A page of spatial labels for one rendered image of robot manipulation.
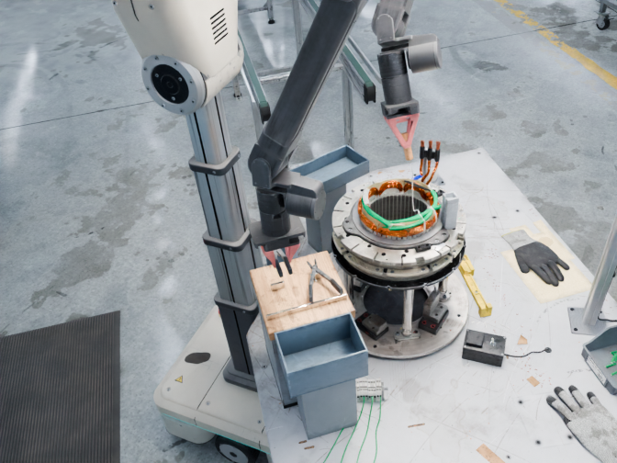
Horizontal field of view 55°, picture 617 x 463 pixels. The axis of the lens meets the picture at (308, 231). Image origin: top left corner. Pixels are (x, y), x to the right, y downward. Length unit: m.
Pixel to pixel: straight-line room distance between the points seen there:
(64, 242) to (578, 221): 2.66
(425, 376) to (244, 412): 0.80
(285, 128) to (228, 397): 1.34
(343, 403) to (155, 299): 1.71
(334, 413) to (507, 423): 0.40
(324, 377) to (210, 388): 1.01
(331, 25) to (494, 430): 0.97
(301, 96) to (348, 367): 0.56
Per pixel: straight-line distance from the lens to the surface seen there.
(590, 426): 1.51
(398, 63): 1.27
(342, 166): 1.75
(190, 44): 1.32
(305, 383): 1.24
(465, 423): 1.48
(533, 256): 1.84
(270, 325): 1.28
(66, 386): 2.74
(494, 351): 1.55
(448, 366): 1.56
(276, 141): 1.02
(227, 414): 2.13
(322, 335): 1.31
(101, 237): 3.38
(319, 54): 0.94
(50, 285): 3.22
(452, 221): 1.42
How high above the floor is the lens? 2.03
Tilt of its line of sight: 41 degrees down
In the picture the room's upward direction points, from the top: 6 degrees counter-clockwise
